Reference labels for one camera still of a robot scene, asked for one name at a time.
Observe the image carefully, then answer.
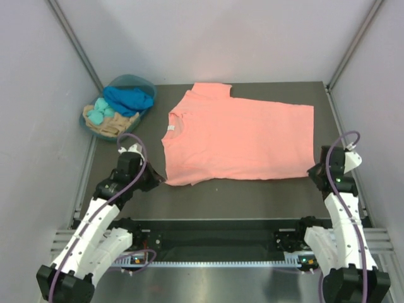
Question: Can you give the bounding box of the beige t shirt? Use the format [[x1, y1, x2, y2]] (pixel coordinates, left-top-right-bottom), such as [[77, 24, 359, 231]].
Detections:
[[82, 105, 140, 138]]

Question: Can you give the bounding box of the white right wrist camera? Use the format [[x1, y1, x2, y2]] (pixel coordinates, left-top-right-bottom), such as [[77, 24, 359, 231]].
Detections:
[[344, 143, 362, 174]]

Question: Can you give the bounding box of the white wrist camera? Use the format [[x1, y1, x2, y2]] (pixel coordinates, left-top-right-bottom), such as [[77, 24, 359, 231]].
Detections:
[[344, 143, 362, 174], [118, 143, 145, 159]]

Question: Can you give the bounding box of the pink t shirt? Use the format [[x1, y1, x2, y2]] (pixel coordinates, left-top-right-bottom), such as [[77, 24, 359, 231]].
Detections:
[[162, 83, 314, 186]]

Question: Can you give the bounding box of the left aluminium frame post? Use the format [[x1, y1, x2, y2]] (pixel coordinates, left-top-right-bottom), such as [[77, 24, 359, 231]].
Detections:
[[45, 0, 104, 93]]

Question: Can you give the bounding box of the aluminium rail front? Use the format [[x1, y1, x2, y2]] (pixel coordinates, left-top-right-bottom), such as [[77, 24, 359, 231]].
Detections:
[[50, 228, 394, 256]]

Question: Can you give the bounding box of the blue t shirt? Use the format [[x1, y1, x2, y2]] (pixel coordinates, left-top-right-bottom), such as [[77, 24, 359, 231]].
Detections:
[[103, 86, 154, 117]]

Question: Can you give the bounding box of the aluminium frame post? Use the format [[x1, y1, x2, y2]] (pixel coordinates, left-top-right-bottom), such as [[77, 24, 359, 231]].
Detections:
[[45, 0, 104, 93], [325, 0, 386, 93]]

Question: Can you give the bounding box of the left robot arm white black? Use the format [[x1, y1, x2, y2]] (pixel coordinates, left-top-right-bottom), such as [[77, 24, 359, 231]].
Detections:
[[36, 145, 163, 302]]

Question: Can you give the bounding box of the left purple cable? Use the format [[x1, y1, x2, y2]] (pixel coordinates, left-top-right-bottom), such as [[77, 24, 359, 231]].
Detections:
[[47, 132, 157, 303]]

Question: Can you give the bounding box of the purple cable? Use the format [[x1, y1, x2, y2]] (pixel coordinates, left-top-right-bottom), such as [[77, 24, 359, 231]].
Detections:
[[47, 132, 157, 303], [318, 131, 369, 303]]

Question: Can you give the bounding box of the grey slotted cable duct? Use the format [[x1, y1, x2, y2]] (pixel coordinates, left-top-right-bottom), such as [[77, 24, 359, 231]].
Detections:
[[110, 254, 316, 268]]

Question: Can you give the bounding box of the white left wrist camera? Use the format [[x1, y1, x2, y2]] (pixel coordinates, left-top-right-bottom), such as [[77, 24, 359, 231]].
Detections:
[[118, 143, 145, 159]]

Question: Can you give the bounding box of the light turquoise t shirt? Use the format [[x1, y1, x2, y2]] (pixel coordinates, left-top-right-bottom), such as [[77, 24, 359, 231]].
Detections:
[[85, 98, 115, 126]]

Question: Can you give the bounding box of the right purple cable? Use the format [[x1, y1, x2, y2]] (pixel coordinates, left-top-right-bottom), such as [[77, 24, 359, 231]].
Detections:
[[318, 131, 369, 303]]

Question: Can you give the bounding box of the right aluminium frame post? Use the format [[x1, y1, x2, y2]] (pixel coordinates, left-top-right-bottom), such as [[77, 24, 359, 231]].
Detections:
[[325, 0, 386, 93]]

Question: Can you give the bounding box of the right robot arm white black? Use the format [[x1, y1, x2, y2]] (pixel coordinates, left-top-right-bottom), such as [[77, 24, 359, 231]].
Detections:
[[274, 146, 391, 302]]

